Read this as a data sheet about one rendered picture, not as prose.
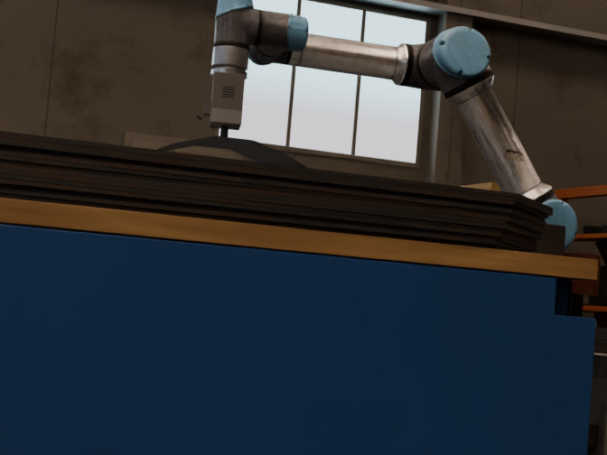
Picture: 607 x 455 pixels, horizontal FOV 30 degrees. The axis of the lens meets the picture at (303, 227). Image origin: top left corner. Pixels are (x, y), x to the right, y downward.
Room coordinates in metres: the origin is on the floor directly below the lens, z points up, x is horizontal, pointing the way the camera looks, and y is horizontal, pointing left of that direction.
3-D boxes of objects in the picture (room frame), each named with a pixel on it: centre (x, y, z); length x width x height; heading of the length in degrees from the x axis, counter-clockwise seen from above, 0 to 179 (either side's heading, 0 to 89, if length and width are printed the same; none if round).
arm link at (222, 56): (2.32, 0.18, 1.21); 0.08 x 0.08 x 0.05
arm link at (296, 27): (2.36, 0.09, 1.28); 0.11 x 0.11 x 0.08; 15
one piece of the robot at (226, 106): (2.32, 0.19, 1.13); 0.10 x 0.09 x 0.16; 97
